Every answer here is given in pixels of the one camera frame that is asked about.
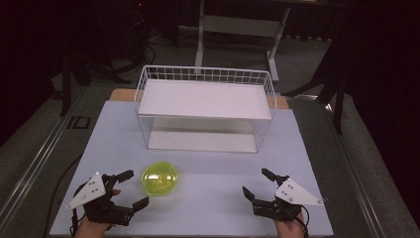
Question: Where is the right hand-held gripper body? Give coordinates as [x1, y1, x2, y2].
[252, 178, 325, 222]

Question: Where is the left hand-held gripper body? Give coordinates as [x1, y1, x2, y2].
[64, 172, 135, 228]

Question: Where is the yellow-green plastic bowl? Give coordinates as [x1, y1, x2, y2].
[141, 161, 180, 197]

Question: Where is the person's right hand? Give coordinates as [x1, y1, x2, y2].
[273, 212, 307, 238]

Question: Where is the person's left hand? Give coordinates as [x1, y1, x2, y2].
[72, 187, 122, 238]

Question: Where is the wooden board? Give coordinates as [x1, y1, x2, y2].
[109, 87, 290, 110]

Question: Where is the black metal stand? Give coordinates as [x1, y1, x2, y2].
[281, 19, 351, 135]
[58, 49, 92, 117]

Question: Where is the white metal stand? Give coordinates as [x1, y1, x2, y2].
[193, 0, 292, 83]

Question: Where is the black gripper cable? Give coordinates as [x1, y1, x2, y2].
[68, 214, 81, 238]
[290, 203, 312, 238]

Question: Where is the black floor cable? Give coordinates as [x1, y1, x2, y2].
[42, 153, 84, 238]

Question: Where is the silver metal rail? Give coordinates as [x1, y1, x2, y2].
[0, 86, 89, 229]
[321, 98, 388, 238]

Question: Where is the black rectangular floor bracket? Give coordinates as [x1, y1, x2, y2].
[66, 115, 92, 131]

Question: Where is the white wire shelf rack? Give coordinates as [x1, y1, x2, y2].
[134, 64, 277, 155]

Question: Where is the bundle of black cables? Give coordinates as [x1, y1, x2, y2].
[77, 33, 157, 85]

